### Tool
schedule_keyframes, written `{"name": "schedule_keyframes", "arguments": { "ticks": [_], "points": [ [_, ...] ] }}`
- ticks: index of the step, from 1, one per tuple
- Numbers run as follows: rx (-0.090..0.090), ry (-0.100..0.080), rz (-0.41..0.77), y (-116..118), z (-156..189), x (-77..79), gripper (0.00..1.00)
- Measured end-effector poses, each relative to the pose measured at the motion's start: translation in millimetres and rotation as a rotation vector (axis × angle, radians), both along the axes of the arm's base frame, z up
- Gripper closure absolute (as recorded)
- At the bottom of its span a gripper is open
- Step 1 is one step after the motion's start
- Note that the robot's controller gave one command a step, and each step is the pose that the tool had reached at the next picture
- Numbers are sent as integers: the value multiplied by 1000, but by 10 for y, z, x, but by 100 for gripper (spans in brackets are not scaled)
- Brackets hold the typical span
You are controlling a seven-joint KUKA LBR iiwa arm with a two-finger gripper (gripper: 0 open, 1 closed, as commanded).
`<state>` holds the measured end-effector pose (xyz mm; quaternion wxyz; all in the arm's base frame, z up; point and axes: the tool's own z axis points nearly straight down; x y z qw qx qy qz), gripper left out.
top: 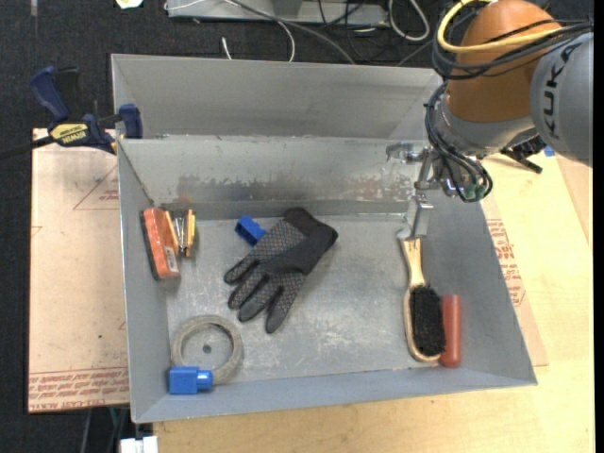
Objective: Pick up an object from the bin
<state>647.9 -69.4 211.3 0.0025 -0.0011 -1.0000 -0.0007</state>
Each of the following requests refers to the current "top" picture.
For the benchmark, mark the red-brown cylinder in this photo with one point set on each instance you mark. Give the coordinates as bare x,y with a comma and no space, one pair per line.
451,333

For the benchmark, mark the small blue block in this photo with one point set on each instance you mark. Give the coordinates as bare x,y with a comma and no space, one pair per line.
249,230

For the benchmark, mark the blue block with round peg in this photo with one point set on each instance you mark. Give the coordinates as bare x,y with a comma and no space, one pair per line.
184,380

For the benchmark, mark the brown cardboard board, red print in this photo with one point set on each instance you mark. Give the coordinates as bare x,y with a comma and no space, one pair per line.
75,262

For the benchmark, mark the grey metal bin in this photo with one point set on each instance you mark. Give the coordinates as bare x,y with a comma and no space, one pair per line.
330,347

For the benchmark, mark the wooden brush, black bristles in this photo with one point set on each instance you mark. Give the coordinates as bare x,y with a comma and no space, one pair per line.
427,323

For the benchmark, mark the black glove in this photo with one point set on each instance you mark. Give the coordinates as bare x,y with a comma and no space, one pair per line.
288,262

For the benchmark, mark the orange flat block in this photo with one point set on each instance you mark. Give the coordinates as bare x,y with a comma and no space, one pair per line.
159,243

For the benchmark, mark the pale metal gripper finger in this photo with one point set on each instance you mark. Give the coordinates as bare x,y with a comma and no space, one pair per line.
397,149
420,220

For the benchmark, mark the grey tape roll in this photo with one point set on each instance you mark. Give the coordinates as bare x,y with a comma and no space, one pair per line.
231,342

